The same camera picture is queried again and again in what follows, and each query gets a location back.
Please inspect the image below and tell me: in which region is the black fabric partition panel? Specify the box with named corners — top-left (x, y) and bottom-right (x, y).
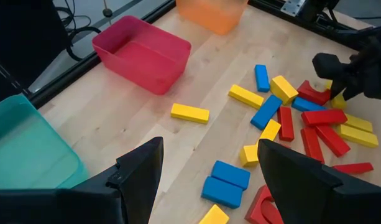
top-left (0, 58), bottom-right (27, 106)
top-left (0, 0), bottom-right (70, 94)

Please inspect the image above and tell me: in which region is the thick yellow wooden block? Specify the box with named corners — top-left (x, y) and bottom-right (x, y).
top-left (269, 75), bottom-right (300, 106)

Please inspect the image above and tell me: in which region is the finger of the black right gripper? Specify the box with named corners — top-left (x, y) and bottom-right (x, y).
top-left (329, 74), bottom-right (365, 101)
top-left (312, 52), bottom-right (353, 82)

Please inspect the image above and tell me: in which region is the teal plastic bin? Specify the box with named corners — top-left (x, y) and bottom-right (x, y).
top-left (0, 94), bottom-right (90, 190)

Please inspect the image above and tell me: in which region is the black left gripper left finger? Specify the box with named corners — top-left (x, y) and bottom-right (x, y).
top-left (0, 136), bottom-right (165, 224)

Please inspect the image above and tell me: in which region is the coiled black floor cable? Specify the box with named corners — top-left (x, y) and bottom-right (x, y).
top-left (53, 0), bottom-right (102, 62)

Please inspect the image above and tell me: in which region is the silver metal mounting plate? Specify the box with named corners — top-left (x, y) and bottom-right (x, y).
top-left (280, 0), bottom-right (306, 17)

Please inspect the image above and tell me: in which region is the orange plastic bin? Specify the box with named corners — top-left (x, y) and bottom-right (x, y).
top-left (175, 0), bottom-right (250, 36)

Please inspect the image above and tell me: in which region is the yellow wooden cube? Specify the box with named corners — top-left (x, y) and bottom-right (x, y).
top-left (239, 144), bottom-right (260, 167)

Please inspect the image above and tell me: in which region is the thick blue wooden block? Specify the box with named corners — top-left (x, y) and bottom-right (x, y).
top-left (211, 160), bottom-right (251, 191)
top-left (201, 175), bottom-right (244, 210)

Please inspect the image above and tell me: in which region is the red plastic bin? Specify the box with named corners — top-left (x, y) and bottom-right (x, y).
top-left (91, 15), bottom-right (192, 96)

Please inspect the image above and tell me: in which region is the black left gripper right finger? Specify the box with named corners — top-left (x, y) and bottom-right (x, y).
top-left (257, 138), bottom-right (381, 224)

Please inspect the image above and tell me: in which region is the long yellow wooden block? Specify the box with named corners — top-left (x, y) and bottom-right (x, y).
top-left (170, 103), bottom-right (211, 125)
top-left (343, 113), bottom-right (374, 134)
top-left (336, 124), bottom-right (380, 149)
top-left (228, 83), bottom-right (265, 110)

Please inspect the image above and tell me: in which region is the black aluminium table frame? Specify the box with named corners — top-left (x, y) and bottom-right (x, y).
top-left (27, 0), bottom-right (377, 110)

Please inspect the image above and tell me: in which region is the small yellow wooden block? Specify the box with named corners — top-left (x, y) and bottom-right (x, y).
top-left (324, 80), bottom-right (347, 110)

